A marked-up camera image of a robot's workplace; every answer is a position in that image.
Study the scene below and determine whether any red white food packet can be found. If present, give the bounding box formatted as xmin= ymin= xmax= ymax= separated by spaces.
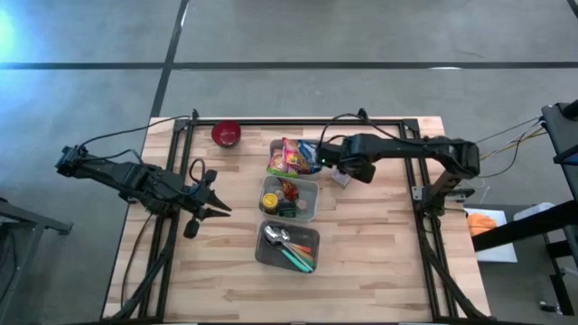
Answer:
xmin=282 ymin=137 xmax=312 ymax=175

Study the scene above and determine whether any yellow cable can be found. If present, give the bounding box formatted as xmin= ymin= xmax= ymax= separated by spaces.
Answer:
xmin=478 ymin=129 xmax=546 ymax=162

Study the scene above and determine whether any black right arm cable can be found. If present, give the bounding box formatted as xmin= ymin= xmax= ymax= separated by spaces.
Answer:
xmin=317 ymin=112 xmax=425 ymax=153

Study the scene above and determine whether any black power cable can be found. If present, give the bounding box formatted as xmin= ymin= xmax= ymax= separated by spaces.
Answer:
xmin=478 ymin=119 xmax=543 ymax=180

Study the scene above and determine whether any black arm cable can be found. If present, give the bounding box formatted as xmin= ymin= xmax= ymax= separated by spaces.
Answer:
xmin=317 ymin=112 xmax=425 ymax=153
xmin=76 ymin=115 xmax=209 ymax=186

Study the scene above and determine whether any white plastic container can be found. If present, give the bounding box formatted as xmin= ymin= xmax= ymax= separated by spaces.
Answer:
xmin=512 ymin=201 xmax=555 ymax=222

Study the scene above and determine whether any gold spoon green handle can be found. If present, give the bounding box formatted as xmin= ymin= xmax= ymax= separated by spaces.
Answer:
xmin=270 ymin=229 xmax=312 ymax=274

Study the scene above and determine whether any small green tin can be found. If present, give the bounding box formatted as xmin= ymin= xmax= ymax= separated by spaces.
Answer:
xmin=277 ymin=200 xmax=298 ymax=218

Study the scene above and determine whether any white flat box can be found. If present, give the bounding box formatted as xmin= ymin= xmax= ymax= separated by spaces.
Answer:
xmin=463 ymin=207 xmax=519 ymax=264

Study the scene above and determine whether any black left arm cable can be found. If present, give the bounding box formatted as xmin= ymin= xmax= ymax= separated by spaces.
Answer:
xmin=76 ymin=115 xmax=209 ymax=186

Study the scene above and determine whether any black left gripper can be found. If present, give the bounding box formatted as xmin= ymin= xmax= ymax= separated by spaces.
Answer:
xmin=182 ymin=169 xmax=233 ymax=240

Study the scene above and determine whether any blue yellow snack packet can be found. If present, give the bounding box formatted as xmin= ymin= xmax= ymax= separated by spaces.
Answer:
xmin=297 ymin=140 xmax=323 ymax=174

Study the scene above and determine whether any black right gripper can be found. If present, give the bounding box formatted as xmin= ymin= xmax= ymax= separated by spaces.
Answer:
xmin=319 ymin=134 xmax=377 ymax=184

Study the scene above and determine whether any amber sauce bottle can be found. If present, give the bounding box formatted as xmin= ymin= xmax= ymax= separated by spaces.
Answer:
xmin=280 ymin=178 xmax=300 ymax=202

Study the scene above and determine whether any dark grey plastic bin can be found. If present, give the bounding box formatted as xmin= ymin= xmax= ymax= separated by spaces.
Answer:
xmin=254 ymin=219 xmax=321 ymax=274

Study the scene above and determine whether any light grey plastic bin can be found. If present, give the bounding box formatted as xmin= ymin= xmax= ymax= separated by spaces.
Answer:
xmin=268 ymin=137 xmax=325 ymax=181
xmin=258 ymin=174 xmax=320 ymax=223

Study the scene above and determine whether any grey metal stand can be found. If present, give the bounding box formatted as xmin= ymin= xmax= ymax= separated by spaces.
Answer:
xmin=0 ymin=193 xmax=73 ymax=325

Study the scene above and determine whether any grey cable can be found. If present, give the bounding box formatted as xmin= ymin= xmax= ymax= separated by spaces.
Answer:
xmin=473 ymin=116 xmax=542 ymax=145

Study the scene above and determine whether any red bowl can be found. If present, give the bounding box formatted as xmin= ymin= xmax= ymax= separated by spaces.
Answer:
xmin=210 ymin=119 xmax=242 ymax=148

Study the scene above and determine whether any black aluminium table frame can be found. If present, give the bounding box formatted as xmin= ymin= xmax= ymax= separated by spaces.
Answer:
xmin=107 ymin=107 xmax=491 ymax=324

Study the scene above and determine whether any orange cloth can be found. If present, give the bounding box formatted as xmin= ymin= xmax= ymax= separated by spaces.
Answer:
xmin=467 ymin=212 xmax=498 ymax=237

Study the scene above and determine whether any thin brown cable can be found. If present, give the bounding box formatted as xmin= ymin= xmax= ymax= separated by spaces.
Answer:
xmin=119 ymin=212 xmax=154 ymax=309

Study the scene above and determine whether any brown jar yellow lid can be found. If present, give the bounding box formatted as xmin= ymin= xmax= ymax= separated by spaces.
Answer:
xmin=261 ymin=192 xmax=280 ymax=215

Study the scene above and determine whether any black metal stand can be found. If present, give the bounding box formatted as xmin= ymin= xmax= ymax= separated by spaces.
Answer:
xmin=471 ymin=99 xmax=578 ymax=317

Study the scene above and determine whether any paprika tin with pink label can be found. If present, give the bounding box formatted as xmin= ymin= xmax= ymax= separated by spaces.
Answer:
xmin=331 ymin=169 xmax=352 ymax=190

